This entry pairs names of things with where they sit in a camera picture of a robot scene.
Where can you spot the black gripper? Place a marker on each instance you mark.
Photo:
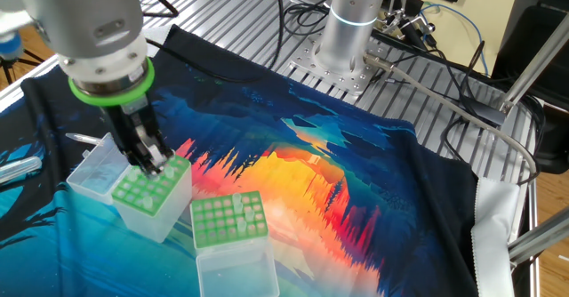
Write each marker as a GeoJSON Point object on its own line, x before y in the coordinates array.
{"type": "Point", "coordinates": [120, 123]}

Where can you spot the clear box green tip rack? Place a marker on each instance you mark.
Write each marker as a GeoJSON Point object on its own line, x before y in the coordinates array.
{"type": "Point", "coordinates": [235, 275]}
{"type": "Point", "coordinates": [155, 226]}

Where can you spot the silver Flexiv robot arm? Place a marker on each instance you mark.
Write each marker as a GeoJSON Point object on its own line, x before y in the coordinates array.
{"type": "Point", "coordinates": [89, 12]}

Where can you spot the slim blue-capped conical tube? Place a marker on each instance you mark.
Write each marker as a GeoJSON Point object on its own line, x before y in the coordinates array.
{"type": "Point", "coordinates": [82, 137]}

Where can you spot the black tripod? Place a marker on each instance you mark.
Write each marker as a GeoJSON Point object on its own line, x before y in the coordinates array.
{"type": "Point", "coordinates": [6, 68]}

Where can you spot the printed sunset landscape cloth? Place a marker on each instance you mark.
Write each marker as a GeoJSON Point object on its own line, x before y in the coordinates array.
{"type": "Point", "coordinates": [378, 221]}

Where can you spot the silver metal clamp stand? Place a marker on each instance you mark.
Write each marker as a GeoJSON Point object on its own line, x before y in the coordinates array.
{"type": "Point", "coordinates": [420, 21]}

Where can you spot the black office chair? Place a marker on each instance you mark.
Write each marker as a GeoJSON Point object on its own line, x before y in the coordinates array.
{"type": "Point", "coordinates": [520, 30]}

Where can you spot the wrist camera on silver bracket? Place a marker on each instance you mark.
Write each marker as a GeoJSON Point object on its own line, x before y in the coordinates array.
{"type": "Point", "coordinates": [11, 43]}

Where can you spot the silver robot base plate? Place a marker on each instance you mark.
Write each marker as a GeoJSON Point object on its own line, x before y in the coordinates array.
{"type": "Point", "coordinates": [355, 83]}

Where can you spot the slanted aluminium frame post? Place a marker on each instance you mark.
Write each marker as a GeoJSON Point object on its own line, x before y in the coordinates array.
{"type": "Point", "coordinates": [533, 61]}

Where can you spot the aluminium frame beam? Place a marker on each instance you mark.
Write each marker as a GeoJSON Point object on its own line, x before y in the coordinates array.
{"type": "Point", "coordinates": [542, 235]}

